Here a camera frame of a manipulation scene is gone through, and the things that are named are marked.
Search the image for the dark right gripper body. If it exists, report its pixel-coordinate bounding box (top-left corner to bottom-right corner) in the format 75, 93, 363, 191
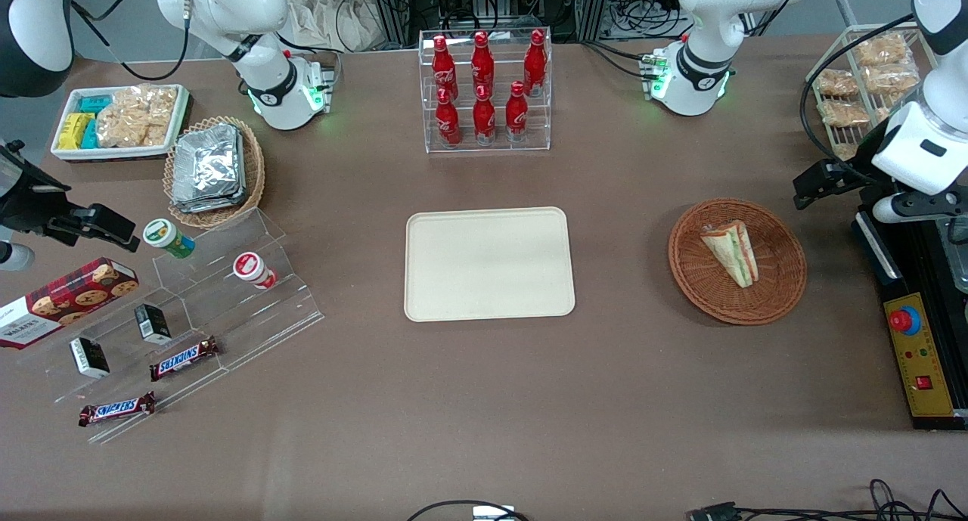
0, 139, 70, 236

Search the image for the triangular sandwich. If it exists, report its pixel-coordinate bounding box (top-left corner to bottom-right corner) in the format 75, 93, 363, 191
700, 221, 759, 289

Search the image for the red cola bottle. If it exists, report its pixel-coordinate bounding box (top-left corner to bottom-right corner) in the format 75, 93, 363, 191
473, 85, 497, 145
505, 81, 529, 142
471, 31, 495, 98
523, 29, 548, 97
432, 35, 459, 102
436, 88, 462, 147

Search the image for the snickers chocolate bar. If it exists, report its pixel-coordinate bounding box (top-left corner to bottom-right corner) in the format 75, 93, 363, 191
149, 336, 221, 382
79, 391, 157, 428

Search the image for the red tartan cookie box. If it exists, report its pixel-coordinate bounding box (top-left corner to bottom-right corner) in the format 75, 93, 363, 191
0, 257, 140, 349

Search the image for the black cable with connector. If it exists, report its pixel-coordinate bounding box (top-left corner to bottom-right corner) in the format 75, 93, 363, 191
687, 479, 968, 521

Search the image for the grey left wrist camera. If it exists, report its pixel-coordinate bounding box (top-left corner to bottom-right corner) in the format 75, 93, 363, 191
872, 191, 968, 225

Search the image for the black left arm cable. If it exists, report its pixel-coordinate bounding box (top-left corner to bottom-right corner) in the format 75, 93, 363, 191
800, 13, 920, 189

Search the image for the yellow snack packet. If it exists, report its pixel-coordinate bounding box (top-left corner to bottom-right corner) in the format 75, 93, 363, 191
58, 113, 93, 150

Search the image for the clear bag of rice crackers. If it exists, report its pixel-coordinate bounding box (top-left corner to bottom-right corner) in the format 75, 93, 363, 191
96, 85, 178, 148

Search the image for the green lid snack cup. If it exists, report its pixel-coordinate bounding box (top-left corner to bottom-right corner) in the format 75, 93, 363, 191
143, 219, 196, 259

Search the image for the red lid snack cup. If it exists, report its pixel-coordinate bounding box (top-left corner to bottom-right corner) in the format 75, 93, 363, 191
232, 252, 278, 290

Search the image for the silver foil packet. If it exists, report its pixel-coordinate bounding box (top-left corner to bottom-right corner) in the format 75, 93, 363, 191
172, 124, 245, 198
171, 188, 247, 214

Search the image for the steel pan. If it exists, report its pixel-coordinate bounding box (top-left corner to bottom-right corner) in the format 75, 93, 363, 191
945, 219, 968, 292

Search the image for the oval brown wicker basket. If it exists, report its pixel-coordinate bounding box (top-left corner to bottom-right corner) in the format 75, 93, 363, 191
163, 116, 266, 229

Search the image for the thin black looped cable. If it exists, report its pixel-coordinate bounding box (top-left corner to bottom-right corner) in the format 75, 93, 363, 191
407, 500, 530, 521

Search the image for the clear acrylic bottle rack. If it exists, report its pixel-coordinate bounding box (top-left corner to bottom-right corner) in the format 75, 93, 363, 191
418, 28, 553, 154

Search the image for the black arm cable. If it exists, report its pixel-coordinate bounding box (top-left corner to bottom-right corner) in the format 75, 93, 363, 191
800, 13, 920, 189
70, 0, 191, 82

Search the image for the round brown wicker basket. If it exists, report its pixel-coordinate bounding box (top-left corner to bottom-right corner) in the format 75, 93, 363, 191
669, 197, 808, 326

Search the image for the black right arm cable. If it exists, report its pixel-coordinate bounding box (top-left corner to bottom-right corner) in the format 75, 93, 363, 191
70, 0, 191, 82

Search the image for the small black box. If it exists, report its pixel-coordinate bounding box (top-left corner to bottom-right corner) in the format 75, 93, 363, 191
135, 303, 172, 346
70, 337, 110, 379

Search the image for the white rectangular snack tray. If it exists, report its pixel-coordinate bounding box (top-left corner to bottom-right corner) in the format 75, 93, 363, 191
51, 84, 190, 161

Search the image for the black machine with yellow panel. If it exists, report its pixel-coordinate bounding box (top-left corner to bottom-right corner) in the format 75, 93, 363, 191
852, 203, 968, 431

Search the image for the beige cloth bag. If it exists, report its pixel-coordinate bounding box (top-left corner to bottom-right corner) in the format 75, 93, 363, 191
284, 0, 386, 53

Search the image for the aluminium equipment frame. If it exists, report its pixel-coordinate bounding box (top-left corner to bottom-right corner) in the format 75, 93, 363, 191
363, 0, 613, 45

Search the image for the clear acrylic stepped display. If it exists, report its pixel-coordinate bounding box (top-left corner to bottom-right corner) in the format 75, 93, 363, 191
15, 207, 326, 445

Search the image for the beige plastic tray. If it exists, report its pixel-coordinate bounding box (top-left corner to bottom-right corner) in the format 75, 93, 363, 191
404, 206, 576, 323

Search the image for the white wire rack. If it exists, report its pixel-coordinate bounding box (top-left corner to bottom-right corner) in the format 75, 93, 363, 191
804, 23, 942, 166

